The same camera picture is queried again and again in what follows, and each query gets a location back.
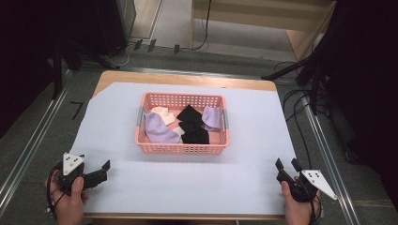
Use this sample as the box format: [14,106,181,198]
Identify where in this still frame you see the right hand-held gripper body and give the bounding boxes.
[275,169,339,203]

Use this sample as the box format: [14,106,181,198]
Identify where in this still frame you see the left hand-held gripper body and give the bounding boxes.
[57,152,101,197]

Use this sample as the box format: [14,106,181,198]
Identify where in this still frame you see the person's right hand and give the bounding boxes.
[280,175,322,225]

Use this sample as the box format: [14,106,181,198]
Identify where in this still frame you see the person's left hand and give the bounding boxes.
[46,170,90,225]

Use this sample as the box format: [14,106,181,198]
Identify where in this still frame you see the long purple sock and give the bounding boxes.
[143,111,181,145]

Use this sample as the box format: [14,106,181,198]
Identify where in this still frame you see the cream sock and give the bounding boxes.
[171,125,186,144]
[150,106,176,127]

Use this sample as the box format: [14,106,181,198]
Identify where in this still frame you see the pink plastic basket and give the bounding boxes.
[134,91,232,157]

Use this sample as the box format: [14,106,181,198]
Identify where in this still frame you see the short purple sock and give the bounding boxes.
[200,105,222,132]

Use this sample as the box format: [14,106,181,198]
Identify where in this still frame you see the white table sheet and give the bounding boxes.
[69,82,298,217]

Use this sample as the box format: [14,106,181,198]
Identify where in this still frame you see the black stand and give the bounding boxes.
[261,46,329,116]
[46,31,121,100]

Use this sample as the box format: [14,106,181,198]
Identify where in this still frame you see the black sock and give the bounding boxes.
[177,120,211,145]
[176,104,204,124]

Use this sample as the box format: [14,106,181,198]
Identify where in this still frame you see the metal floor strip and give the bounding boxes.
[78,65,301,83]

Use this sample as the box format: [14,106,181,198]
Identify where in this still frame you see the wooden shelf unit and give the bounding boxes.
[189,0,338,63]

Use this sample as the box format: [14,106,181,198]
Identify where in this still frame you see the dark cabinet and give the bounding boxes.
[92,0,137,57]

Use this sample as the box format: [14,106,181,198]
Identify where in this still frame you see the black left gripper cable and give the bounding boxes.
[45,160,69,218]

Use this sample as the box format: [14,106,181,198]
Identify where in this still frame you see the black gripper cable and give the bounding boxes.
[308,200,323,225]
[45,160,69,218]

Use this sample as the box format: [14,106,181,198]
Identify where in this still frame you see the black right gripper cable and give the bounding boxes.
[308,200,323,225]

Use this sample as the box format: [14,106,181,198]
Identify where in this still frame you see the aluminium floor rail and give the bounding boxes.
[0,69,73,217]
[302,93,361,225]

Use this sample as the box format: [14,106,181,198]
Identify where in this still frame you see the black floor cables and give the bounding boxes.
[273,60,329,172]

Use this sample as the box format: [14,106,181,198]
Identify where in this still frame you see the white floor cable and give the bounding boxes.
[104,41,136,68]

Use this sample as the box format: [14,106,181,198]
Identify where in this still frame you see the black hanging cable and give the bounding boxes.
[191,0,213,52]

